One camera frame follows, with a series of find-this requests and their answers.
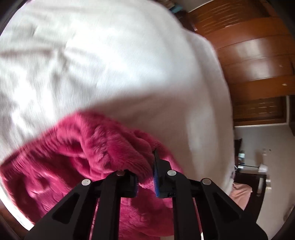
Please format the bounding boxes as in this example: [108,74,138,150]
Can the white bed duvet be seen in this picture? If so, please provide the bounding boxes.
[1,1,233,193]

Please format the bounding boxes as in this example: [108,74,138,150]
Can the wooden wardrobe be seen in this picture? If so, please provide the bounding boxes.
[175,1,294,126]

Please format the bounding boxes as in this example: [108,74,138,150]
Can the dark wooden nightstand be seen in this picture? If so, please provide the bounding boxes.
[234,172,267,209]

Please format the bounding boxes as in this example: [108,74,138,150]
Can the pink pillow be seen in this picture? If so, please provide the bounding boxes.
[230,183,253,210]

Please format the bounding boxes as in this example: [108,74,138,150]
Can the white bedside lamp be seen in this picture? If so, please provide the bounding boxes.
[239,164,268,173]

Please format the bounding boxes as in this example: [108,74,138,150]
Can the red fleece pants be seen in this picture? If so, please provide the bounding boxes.
[1,112,181,239]

